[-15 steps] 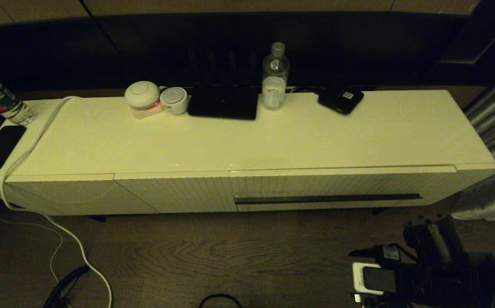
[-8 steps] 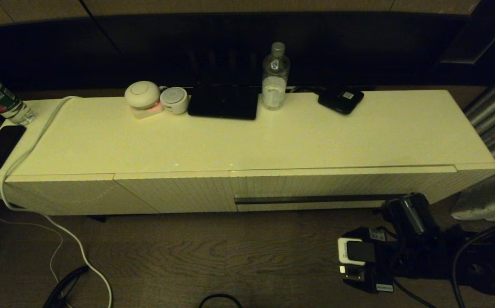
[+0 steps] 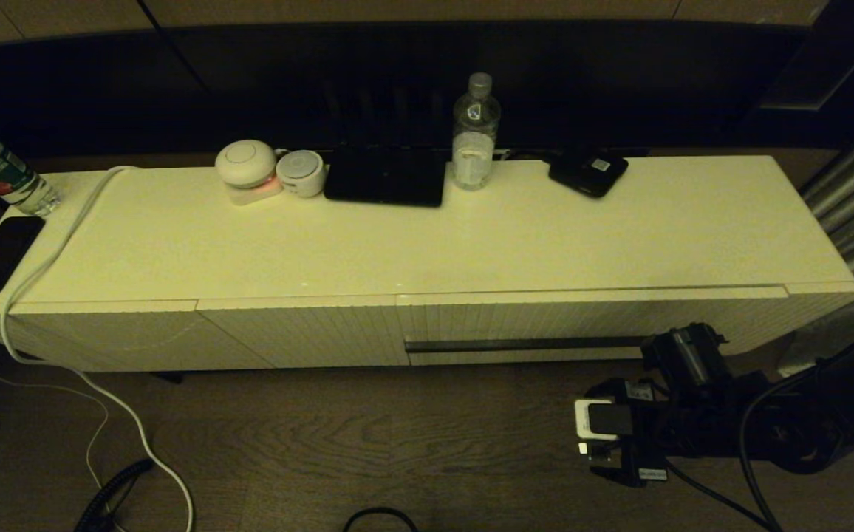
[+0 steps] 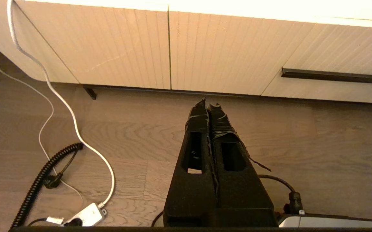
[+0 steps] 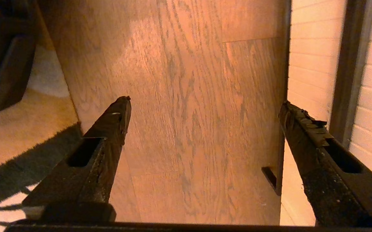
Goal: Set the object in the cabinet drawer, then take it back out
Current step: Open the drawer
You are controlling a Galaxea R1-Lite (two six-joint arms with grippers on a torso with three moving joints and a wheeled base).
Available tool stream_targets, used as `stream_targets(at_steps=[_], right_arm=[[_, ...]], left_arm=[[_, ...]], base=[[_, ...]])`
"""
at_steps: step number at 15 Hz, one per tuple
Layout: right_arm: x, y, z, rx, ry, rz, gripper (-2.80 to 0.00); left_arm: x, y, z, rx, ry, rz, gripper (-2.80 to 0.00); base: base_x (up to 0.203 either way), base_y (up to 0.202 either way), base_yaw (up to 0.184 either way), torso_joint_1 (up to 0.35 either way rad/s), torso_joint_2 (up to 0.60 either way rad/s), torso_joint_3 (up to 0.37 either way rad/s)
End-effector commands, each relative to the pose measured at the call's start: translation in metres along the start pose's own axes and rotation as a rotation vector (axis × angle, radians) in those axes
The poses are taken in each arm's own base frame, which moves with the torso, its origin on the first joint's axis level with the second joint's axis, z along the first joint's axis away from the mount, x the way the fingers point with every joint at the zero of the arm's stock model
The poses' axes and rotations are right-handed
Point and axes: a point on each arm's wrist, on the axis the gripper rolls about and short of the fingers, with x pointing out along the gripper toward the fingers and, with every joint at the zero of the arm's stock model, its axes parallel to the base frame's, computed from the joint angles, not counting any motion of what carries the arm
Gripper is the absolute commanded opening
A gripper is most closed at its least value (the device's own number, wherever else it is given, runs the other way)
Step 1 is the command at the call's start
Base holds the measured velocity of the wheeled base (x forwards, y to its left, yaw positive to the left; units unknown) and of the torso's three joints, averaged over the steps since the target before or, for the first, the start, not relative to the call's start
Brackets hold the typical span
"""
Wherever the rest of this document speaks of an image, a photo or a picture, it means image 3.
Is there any white drawer with black handle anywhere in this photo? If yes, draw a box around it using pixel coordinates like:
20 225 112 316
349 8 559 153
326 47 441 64
396 287 788 366

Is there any white low cabinet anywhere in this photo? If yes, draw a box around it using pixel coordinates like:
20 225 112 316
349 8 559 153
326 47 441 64
0 155 854 372

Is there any small black labelled box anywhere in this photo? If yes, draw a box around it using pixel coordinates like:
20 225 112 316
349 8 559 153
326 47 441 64
549 151 629 199

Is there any clear bottle with grey cap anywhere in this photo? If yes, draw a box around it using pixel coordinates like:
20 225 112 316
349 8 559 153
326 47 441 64
451 72 502 192

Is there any black flat rectangular device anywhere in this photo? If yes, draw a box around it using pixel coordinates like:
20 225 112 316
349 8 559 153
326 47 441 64
324 145 447 208

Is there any small white round speaker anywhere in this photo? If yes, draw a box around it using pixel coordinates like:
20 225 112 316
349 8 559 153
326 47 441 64
276 150 326 199

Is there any white base with pink light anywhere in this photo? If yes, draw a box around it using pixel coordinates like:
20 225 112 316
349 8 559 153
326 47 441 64
226 176 284 207

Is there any large white dome device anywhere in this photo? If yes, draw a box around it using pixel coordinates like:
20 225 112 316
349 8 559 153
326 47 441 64
215 140 278 188

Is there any black smartphone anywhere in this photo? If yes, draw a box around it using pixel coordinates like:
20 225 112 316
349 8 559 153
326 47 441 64
0 216 47 297

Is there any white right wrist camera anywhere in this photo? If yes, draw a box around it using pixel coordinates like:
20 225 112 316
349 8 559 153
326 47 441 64
573 398 635 443

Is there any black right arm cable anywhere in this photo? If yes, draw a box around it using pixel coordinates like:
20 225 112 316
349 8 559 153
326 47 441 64
663 366 841 532

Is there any black floor cable loop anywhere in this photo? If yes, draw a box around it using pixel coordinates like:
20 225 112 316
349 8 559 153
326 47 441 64
343 508 419 532

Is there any black coiled cable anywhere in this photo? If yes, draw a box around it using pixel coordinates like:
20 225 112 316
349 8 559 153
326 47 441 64
75 460 156 532

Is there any thin white charging cable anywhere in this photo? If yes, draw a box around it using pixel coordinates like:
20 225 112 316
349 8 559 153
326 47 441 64
0 294 112 492

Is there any thick white power cable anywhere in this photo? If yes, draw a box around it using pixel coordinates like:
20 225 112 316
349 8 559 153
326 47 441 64
0 166 196 532

